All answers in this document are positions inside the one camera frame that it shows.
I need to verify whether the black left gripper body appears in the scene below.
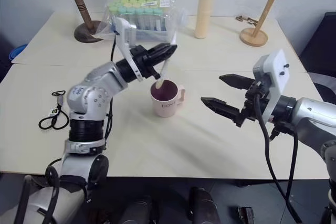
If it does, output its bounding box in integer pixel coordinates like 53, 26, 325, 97
130, 45, 161, 80

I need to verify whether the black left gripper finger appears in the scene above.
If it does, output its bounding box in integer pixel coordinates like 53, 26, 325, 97
145, 42, 179, 58
149, 48, 177, 67

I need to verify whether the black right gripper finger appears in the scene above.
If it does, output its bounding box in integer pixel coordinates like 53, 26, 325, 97
200, 97, 242, 123
219, 73, 255, 91

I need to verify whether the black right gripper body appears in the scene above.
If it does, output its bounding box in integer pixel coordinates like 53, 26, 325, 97
233, 80, 271, 128

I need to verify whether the white spoon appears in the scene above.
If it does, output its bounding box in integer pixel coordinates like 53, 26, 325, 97
154, 60, 169, 89

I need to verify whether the pink mug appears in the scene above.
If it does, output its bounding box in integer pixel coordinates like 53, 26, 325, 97
150, 79, 187, 118

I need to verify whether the dark wooden hat stand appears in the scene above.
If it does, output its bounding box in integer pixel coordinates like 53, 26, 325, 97
51, 0, 104, 44

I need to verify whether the clear bag of capped tubes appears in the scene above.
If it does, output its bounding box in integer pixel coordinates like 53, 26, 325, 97
100, 0, 190, 47

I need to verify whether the cream paper cup stack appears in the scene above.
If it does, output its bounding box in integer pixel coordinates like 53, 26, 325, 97
194, 0, 216, 39

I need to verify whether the small metal clasp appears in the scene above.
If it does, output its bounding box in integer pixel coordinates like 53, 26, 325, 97
235, 15, 259, 26

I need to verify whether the light wooden tree rack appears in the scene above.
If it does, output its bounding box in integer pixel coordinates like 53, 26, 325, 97
239, 0, 298, 47

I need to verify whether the black chair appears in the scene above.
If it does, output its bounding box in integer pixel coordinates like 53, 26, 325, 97
299, 11, 336, 97

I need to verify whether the small dark ribbed object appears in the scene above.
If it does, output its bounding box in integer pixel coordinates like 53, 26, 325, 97
237, 205, 257, 224

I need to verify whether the blue plastic bin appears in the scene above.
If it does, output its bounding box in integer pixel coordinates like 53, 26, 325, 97
8, 44, 28, 64

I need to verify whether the dark rounded shape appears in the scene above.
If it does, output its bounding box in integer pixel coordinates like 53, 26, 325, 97
122, 194, 153, 224

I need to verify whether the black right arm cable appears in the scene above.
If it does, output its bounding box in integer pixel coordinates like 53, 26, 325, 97
254, 91, 303, 224

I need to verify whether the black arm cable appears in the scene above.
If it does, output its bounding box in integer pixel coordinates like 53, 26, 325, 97
254, 91, 303, 224
45, 31, 118, 224

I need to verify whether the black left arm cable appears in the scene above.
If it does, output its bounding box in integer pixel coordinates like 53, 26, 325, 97
45, 31, 118, 224

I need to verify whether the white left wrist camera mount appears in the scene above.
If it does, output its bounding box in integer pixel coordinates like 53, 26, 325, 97
112, 17, 145, 82

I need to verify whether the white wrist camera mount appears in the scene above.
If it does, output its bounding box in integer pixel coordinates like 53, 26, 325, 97
252, 49, 293, 124
112, 17, 145, 82

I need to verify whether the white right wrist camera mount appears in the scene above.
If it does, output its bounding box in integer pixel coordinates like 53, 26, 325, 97
252, 49, 293, 124

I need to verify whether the black lanyard cord with tag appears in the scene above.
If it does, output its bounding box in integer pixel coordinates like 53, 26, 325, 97
38, 90, 70, 131

